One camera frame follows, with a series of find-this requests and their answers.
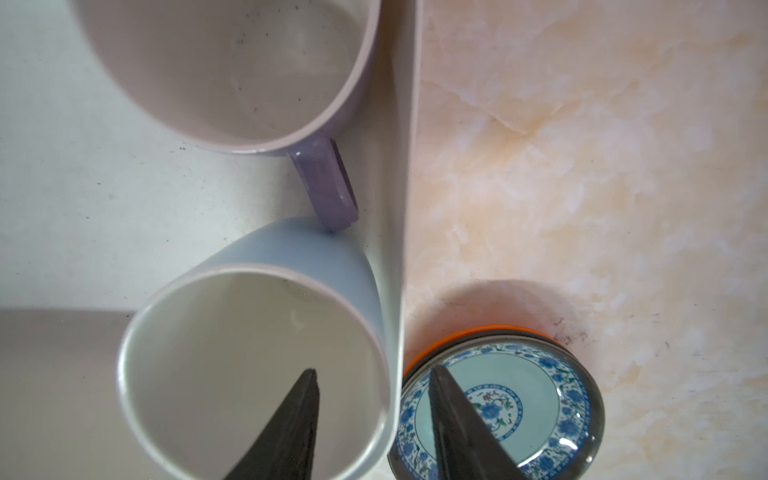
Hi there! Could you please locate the white plastic bin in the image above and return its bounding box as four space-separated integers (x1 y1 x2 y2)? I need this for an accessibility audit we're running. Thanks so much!
0 0 424 480

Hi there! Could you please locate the teal floral small plate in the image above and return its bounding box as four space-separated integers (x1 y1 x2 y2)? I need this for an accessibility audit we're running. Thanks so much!
388 324 605 479

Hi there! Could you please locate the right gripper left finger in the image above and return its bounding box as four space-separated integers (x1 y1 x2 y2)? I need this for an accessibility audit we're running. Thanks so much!
225 368 320 480

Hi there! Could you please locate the purple ceramic mug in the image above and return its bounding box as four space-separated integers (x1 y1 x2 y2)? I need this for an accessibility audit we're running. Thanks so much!
72 1 382 231

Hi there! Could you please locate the light blue ceramic mug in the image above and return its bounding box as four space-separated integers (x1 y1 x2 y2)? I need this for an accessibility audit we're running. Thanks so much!
117 218 399 479

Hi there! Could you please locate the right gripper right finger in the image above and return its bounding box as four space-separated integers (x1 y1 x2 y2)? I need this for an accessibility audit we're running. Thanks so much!
429 365 526 480

